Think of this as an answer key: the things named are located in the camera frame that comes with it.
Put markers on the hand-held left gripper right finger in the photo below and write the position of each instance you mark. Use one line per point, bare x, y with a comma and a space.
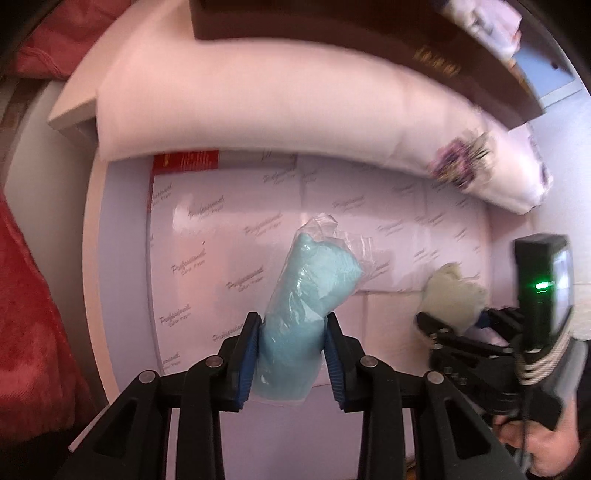
334, 364

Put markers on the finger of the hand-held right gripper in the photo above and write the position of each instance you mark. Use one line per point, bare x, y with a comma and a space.
503, 318
443, 330

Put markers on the red blanket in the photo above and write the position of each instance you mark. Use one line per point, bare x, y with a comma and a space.
32, 300

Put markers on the white drawer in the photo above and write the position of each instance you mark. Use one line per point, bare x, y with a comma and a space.
127, 300

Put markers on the white cloth pile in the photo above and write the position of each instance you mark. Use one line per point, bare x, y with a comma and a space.
494, 23

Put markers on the light blue bagged cloth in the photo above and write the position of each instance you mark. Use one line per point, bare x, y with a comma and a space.
300, 295

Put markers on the white embroidered flower pillow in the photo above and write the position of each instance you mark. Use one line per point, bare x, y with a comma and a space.
277, 101

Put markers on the glossy white printed paper sheets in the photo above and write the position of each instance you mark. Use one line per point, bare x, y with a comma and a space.
231, 230

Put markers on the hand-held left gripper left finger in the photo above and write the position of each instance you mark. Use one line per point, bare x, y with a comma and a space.
244, 364

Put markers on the red paper packet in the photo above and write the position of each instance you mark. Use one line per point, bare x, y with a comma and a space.
184, 161

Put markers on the cream ribbed knit cloth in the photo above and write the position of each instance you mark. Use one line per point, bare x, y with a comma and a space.
452, 300

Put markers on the person's right hand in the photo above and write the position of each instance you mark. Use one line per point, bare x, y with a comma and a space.
549, 443

